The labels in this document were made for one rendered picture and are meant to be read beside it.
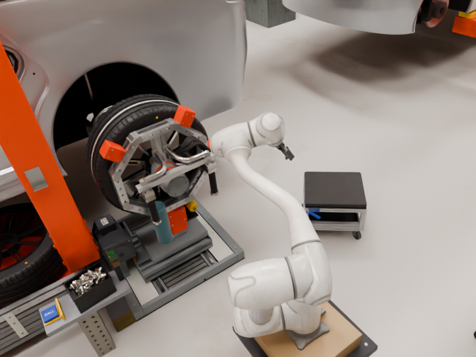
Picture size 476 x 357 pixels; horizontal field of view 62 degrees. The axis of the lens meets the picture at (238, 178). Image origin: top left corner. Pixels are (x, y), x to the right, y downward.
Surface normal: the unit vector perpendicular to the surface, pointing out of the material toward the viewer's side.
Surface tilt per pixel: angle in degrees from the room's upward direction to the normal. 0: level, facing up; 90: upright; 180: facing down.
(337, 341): 3
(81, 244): 90
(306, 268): 23
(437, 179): 0
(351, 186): 0
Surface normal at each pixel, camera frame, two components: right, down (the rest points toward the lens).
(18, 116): 0.55, 0.50
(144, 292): -0.07, -0.77
